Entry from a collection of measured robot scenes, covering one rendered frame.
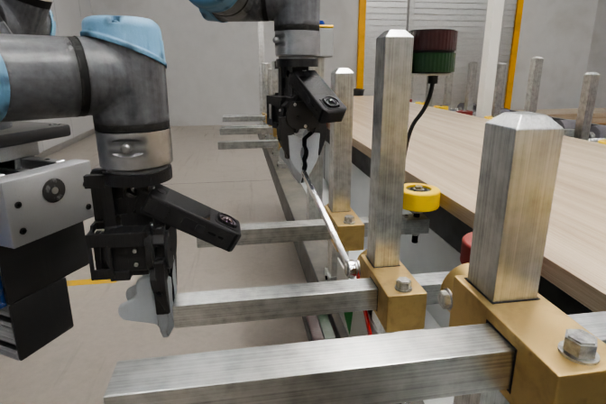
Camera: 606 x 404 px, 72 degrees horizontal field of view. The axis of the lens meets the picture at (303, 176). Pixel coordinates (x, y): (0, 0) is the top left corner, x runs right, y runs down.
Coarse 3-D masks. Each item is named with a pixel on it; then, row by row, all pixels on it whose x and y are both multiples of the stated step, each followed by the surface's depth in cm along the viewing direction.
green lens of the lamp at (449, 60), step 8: (416, 56) 50; (424, 56) 49; (432, 56) 49; (440, 56) 49; (448, 56) 49; (416, 64) 50; (424, 64) 49; (432, 64) 49; (440, 64) 49; (448, 64) 50
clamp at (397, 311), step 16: (368, 272) 57; (384, 272) 55; (400, 272) 55; (384, 288) 51; (416, 288) 51; (384, 304) 51; (400, 304) 50; (416, 304) 50; (384, 320) 51; (400, 320) 50; (416, 320) 51
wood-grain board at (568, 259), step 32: (416, 128) 157; (448, 128) 157; (480, 128) 157; (416, 160) 106; (448, 160) 106; (480, 160) 106; (576, 160) 106; (448, 192) 79; (576, 192) 79; (576, 224) 63; (544, 256) 53; (576, 256) 53; (576, 288) 48
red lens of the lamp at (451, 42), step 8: (416, 32) 49; (424, 32) 49; (432, 32) 48; (440, 32) 48; (448, 32) 48; (456, 32) 49; (416, 40) 50; (424, 40) 49; (432, 40) 49; (440, 40) 48; (448, 40) 49; (456, 40) 50; (416, 48) 50; (424, 48) 49; (432, 48) 49; (440, 48) 49; (448, 48) 49
